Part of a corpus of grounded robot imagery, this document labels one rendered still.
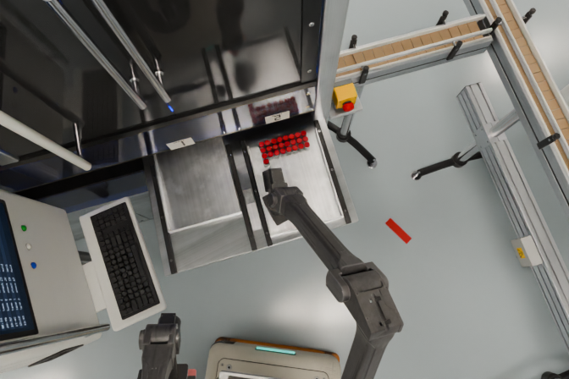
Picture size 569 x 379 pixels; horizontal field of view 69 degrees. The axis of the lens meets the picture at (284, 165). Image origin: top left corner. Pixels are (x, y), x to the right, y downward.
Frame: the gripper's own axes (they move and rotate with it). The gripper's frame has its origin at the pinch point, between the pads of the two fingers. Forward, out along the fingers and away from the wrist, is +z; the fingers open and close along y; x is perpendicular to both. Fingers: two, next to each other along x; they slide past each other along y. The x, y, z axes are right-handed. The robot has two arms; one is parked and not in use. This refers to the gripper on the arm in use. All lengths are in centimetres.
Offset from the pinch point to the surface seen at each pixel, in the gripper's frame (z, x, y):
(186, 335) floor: 95, 72, -23
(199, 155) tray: 10.0, 16.0, 33.6
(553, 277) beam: 40, -87, -72
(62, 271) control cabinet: 1, 72, 16
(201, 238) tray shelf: 8.8, 28.6, 5.4
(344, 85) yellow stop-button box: -4.1, -40.3, 27.1
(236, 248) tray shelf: 8.6, 19.0, -3.4
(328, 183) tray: 9.1, -20.4, 1.5
